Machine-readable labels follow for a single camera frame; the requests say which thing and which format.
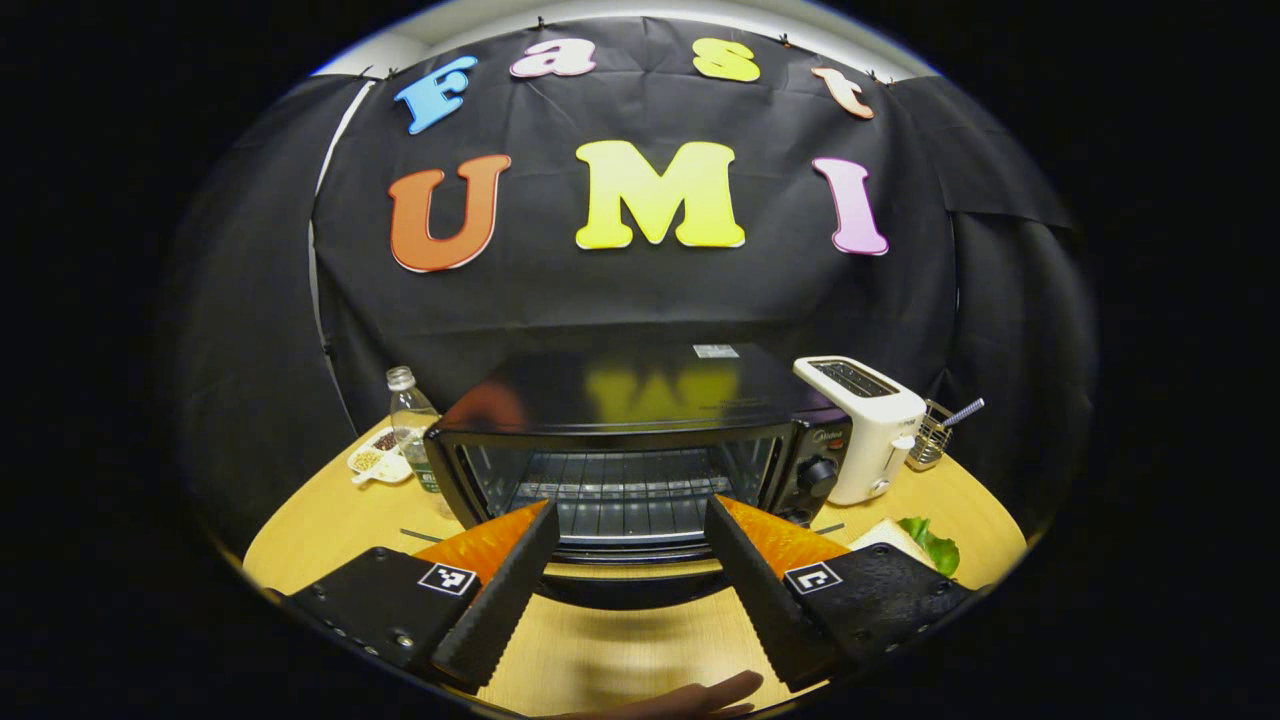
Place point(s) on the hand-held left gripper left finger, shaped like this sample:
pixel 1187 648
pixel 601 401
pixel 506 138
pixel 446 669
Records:
pixel 510 590

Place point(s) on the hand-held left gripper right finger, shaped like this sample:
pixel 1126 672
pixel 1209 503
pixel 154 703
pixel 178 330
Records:
pixel 760 590

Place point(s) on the lettuce sandwich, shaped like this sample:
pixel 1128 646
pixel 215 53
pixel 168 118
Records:
pixel 915 537

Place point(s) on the black electric oven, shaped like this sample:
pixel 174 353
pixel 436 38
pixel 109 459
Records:
pixel 640 410

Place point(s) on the white divided dish of beans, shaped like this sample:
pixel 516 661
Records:
pixel 375 462

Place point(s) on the clear plastic water bottle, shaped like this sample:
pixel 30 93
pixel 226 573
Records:
pixel 413 425

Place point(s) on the white toaster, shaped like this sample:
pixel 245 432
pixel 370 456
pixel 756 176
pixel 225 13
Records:
pixel 880 430

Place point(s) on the metal utensil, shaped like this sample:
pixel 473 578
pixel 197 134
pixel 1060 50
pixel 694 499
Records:
pixel 962 412

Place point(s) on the black backdrop cloth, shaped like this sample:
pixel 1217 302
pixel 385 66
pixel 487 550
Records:
pixel 650 300

